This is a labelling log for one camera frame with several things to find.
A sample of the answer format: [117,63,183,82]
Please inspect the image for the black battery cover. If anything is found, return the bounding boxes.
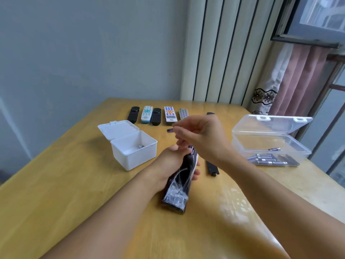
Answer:
[206,160,220,177]

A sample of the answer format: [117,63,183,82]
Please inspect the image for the white remote with blue edge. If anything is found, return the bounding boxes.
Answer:
[140,105,153,124]

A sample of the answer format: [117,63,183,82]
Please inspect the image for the person's right forearm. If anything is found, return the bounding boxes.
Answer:
[219,155,345,259]

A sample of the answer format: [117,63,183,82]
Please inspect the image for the person's left hand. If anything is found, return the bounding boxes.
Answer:
[147,144,201,192]

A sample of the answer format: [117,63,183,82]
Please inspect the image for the dark window frame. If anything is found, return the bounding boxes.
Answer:
[270,0,345,49]

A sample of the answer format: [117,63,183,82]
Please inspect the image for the white remote with orange buttons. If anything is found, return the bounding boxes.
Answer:
[164,106,178,123]

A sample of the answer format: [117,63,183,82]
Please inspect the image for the brown window railing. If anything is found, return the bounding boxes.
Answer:
[295,53,345,186]

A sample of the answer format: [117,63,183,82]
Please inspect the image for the person's right hand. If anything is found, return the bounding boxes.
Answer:
[172,114,235,167]

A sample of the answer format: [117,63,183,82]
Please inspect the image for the pink curtain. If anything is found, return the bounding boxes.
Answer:
[268,44,332,117]

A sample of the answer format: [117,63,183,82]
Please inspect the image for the person's left forearm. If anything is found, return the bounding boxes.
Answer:
[40,170,160,259]

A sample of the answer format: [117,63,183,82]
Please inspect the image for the black remote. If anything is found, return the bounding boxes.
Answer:
[161,145,199,214]

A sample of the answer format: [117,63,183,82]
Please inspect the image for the clear plastic box with lid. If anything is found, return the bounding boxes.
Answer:
[231,114,314,167]

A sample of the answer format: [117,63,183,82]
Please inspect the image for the white lace curtain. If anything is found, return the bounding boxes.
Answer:
[247,42,295,116]

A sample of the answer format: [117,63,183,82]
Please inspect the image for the white plastic box with lid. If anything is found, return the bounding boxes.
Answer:
[97,120,158,171]

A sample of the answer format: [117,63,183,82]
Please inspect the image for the pile of silver batteries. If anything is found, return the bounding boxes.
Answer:
[246,147,300,167]

